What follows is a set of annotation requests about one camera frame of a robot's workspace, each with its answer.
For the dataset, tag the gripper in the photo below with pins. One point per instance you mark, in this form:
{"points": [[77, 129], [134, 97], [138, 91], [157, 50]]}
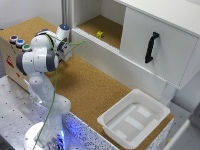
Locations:
{"points": [[66, 51]]}

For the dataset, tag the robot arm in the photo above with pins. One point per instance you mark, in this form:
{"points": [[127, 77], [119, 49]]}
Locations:
{"points": [[36, 60]]}

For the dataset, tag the white cabinet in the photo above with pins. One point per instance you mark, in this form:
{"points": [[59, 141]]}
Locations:
{"points": [[100, 56]]}

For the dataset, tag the yellow block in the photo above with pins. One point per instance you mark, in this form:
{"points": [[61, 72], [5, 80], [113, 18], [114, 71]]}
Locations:
{"points": [[100, 34]]}

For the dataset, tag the green button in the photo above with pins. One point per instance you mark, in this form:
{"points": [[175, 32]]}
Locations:
{"points": [[26, 47]]}

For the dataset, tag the blue button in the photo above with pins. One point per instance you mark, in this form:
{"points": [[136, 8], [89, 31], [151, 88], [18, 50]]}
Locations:
{"points": [[20, 42]]}

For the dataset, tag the red button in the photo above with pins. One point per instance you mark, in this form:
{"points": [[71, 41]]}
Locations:
{"points": [[13, 38]]}

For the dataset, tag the white sliding door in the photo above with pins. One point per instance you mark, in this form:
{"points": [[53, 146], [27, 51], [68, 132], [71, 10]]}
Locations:
{"points": [[133, 40]]}

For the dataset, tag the white plastic box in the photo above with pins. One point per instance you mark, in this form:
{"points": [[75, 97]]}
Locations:
{"points": [[133, 120]]}

